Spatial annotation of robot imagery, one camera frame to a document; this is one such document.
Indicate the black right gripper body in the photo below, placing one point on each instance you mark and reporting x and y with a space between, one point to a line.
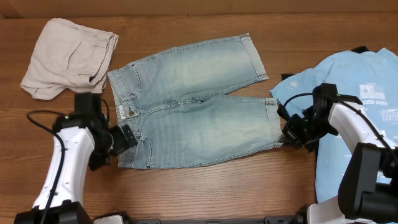
292 132

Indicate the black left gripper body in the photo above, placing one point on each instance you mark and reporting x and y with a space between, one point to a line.
126 139

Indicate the light blue denim shorts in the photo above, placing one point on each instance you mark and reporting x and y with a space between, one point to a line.
181 108

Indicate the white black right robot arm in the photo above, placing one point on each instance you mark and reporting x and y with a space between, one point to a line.
368 190

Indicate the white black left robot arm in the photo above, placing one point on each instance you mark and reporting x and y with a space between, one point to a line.
82 140

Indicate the light blue printed t-shirt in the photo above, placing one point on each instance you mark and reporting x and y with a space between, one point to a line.
378 94

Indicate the black garment under t-shirt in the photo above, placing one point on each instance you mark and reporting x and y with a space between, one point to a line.
341 69

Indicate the folded beige shorts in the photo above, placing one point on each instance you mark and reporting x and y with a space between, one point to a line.
69 56

